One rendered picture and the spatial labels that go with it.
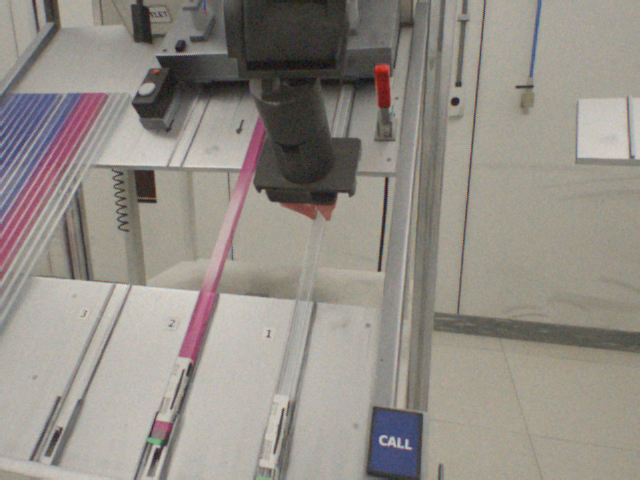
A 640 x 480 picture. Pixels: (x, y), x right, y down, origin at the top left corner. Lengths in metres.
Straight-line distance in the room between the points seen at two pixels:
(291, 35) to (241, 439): 0.34
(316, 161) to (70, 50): 0.65
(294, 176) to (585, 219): 2.03
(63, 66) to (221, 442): 0.71
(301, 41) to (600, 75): 2.06
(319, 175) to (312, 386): 0.20
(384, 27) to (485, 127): 1.61
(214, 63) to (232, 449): 0.51
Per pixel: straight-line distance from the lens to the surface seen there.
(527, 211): 2.33
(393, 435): 0.40
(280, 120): 0.39
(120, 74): 0.88
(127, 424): 0.52
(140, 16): 0.69
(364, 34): 0.68
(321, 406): 0.46
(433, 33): 0.81
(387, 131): 0.62
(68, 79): 0.93
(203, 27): 0.76
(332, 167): 0.46
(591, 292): 2.49
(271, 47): 0.35
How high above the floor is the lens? 1.04
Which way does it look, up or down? 15 degrees down
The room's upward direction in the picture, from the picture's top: straight up
